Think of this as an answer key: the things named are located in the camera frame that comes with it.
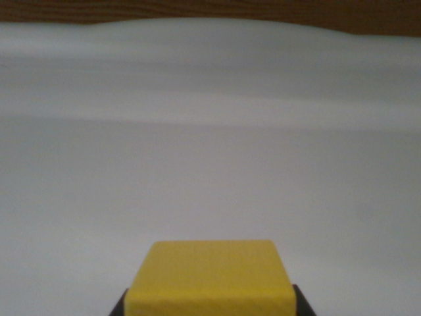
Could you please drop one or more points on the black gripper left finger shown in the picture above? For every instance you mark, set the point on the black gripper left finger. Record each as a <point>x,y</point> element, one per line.
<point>119,306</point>

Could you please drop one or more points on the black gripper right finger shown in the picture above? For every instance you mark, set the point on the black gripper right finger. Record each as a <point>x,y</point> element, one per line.
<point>304,304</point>

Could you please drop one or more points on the yellow wooden cube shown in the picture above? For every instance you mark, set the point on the yellow wooden cube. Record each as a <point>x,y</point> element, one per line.
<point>210,279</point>

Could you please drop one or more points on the white plastic bin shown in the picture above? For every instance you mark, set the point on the white plastic bin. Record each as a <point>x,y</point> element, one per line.
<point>210,131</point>

